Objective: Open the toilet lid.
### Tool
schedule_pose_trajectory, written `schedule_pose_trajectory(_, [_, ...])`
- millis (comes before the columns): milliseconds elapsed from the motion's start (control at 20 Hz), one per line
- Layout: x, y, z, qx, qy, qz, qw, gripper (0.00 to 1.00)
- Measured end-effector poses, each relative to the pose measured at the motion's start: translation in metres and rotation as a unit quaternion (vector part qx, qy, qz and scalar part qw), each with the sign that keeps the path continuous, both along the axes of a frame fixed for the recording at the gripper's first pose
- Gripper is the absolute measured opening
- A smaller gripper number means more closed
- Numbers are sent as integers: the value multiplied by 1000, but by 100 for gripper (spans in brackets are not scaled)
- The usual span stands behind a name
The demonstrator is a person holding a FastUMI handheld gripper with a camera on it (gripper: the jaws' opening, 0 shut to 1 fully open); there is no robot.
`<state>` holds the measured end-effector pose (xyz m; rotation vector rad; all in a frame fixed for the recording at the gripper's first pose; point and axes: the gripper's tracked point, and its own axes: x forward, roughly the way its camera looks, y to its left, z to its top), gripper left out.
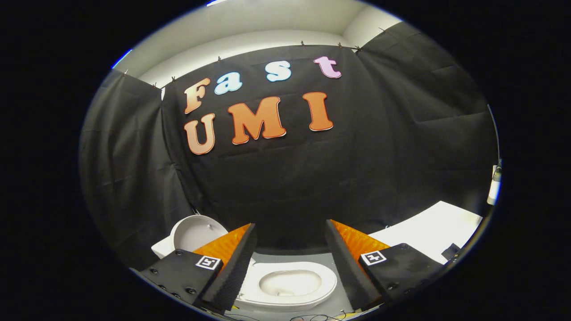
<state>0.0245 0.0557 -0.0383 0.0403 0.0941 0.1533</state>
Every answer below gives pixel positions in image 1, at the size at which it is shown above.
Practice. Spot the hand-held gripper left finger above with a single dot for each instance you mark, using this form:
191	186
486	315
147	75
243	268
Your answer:
232	272

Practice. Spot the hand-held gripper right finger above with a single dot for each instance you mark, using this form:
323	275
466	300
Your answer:
350	272

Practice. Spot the white toilet lid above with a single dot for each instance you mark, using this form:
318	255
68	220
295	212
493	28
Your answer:
196	232

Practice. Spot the white toilet seat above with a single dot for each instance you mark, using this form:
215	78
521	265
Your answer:
328	281

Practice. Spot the white toilet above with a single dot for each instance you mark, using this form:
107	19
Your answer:
290	283

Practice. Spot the white drawer cabinet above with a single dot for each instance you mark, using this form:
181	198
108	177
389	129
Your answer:
428	227

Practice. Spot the black backdrop cloth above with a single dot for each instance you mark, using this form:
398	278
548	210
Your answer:
285	178

